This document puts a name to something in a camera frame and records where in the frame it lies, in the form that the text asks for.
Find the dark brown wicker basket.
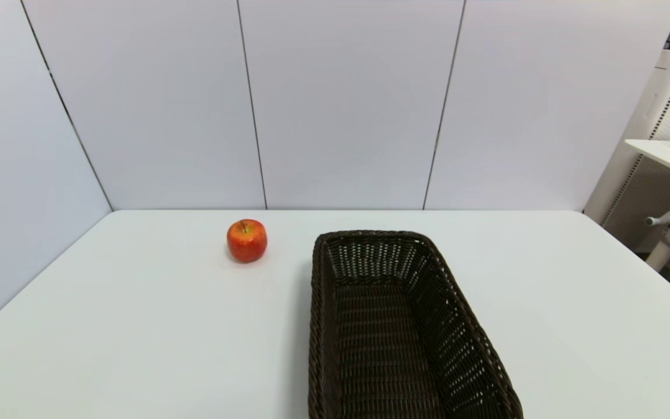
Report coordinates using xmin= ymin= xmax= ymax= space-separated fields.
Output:
xmin=308 ymin=230 xmax=525 ymax=419

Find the white perforated metal cabinet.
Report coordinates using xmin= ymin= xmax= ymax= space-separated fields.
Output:
xmin=584 ymin=49 xmax=670 ymax=254

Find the red yellow apple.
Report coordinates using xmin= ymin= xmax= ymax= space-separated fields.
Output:
xmin=226 ymin=219 xmax=268 ymax=264

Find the white adjustable side table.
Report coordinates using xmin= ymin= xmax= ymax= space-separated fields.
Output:
xmin=625 ymin=139 xmax=670 ymax=272

